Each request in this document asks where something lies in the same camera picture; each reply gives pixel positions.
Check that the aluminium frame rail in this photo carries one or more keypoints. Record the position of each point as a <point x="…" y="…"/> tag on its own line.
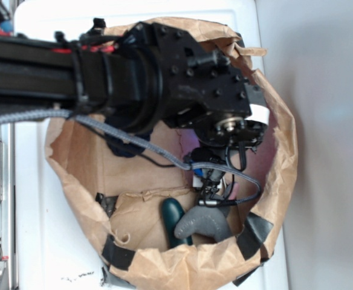
<point x="8" y="255"/>

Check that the dark green plastic cucumber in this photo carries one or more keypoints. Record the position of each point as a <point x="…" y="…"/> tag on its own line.
<point x="171" y="213"/>

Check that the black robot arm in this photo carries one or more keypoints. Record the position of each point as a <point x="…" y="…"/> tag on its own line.
<point x="151" y="73"/>

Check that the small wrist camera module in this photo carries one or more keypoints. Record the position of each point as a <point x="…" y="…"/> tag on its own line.
<point x="208" y="183"/>

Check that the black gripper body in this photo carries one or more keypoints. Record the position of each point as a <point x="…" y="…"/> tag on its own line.
<point x="204" y="92"/>

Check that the grey plush bunny toy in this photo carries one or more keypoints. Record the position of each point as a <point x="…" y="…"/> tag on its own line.
<point x="206" y="221"/>

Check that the brown paper bag bin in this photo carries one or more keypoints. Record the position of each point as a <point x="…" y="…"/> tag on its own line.
<point x="117" y="201"/>

